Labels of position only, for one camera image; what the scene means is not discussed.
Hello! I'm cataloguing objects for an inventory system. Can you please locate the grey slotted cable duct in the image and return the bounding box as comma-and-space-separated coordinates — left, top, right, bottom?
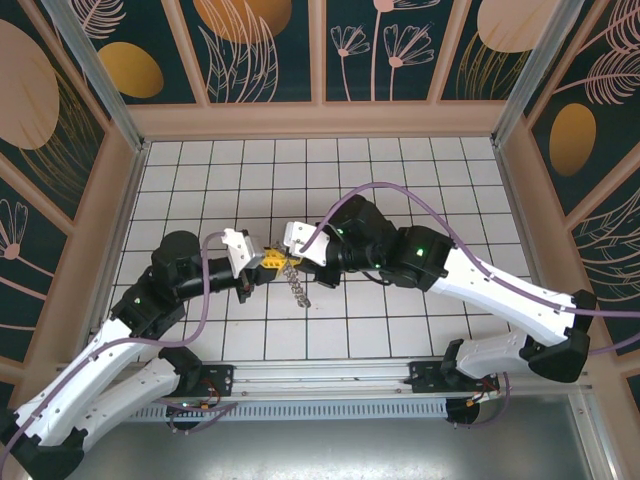
129, 399, 449, 421

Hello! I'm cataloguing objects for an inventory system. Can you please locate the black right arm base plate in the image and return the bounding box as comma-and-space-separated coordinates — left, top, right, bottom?
408, 360, 501, 396

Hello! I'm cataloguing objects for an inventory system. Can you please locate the aluminium mounting rail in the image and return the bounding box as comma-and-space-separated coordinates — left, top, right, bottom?
49, 354, 594, 401

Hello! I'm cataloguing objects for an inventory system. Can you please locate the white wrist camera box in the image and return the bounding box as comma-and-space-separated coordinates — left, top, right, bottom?
221, 227, 262, 274
282, 219, 331, 266

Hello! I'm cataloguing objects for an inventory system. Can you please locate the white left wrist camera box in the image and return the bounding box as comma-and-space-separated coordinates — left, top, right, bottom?
221, 227, 262, 274

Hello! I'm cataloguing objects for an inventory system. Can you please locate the brown keyring with wire loops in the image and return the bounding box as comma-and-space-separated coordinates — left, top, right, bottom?
279, 260, 314, 309

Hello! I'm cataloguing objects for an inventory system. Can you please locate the aluminium frame bar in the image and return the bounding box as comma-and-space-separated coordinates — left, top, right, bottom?
568, 392, 617, 480

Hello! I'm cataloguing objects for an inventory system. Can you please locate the grey metal sheet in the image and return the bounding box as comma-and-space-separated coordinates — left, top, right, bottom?
49, 417, 601, 480

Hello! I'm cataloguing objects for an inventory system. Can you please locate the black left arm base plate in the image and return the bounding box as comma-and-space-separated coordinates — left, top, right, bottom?
143, 364, 235, 399

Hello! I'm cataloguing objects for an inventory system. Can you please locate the small circuit board with wires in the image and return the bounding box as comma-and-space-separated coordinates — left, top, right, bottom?
167, 399, 214, 417

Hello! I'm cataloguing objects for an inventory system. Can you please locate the aluminium corner post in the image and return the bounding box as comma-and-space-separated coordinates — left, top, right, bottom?
490, 0, 599, 147
39, 0, 152, 152

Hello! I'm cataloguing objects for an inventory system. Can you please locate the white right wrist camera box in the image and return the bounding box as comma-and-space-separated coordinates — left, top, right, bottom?
282, 219, 331, 266

